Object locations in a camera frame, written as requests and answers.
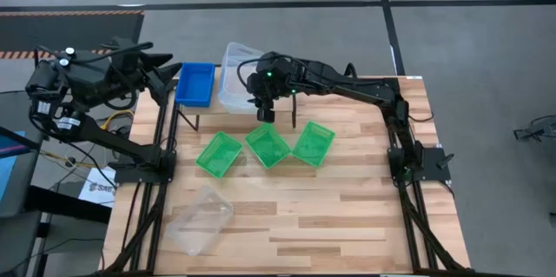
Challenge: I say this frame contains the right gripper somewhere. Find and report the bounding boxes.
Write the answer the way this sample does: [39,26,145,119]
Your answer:
[247,52,301,100]

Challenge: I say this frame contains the grey side desk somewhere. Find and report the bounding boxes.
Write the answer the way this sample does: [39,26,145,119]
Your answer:
[0,89,56,220]

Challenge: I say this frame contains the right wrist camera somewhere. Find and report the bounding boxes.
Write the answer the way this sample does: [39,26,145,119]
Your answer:
[254,96,277,124]

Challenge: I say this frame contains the blue sheet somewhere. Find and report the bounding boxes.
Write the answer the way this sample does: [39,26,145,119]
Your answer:
[0,130,27,202]

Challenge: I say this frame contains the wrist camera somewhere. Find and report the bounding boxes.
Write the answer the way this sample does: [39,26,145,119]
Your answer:
[254,96,277,124]
[113,38,141,57]

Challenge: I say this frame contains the black bar on desk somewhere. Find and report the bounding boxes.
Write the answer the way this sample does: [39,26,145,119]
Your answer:
[0,125,44,153]

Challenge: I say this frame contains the black floor stand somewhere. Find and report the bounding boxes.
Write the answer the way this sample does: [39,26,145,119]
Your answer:
[513,115,556,142]

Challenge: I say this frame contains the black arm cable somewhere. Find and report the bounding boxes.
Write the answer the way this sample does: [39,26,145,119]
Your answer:
[236,53,305,91]
[36,41,154,64]

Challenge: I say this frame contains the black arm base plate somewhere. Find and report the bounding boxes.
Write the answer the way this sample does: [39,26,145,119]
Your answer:
[387,146,455,182]
[113,149,177,185]

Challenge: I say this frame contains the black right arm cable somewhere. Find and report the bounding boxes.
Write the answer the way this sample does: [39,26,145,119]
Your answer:
[236,53,305,91]

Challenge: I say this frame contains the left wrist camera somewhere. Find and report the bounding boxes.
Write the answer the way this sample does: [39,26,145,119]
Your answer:
[113,38,141,57]

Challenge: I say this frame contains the black aluminium frame rail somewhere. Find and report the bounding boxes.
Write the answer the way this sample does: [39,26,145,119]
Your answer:
[381,94,468,274]
[102,77,182,274]

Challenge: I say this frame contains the wooden shelf with black frame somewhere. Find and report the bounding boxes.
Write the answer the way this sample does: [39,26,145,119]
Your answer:
[175,64,305,133]

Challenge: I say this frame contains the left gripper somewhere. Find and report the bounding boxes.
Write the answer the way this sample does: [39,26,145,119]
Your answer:
[106,38,183,104]

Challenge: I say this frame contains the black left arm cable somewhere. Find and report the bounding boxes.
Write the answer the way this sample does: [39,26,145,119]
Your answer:
[36,41,154,64]

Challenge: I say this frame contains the yellow cable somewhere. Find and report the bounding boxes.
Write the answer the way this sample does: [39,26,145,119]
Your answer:
[100,109,136,131]

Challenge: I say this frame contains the black hazard-striped floor mat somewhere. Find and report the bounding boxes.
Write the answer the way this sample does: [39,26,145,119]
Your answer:
[0,10,145,60]

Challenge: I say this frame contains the white paper with logo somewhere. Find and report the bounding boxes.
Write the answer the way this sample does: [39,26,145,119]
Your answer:
[77,167,118,208]

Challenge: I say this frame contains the black desk leg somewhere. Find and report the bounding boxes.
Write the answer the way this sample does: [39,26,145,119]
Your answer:
[23,184,113,225]

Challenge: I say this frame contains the green plastic basket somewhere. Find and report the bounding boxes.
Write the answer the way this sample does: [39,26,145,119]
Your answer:
[291,120,336,168]
[244,122,292,170]
[195,131,243,179]

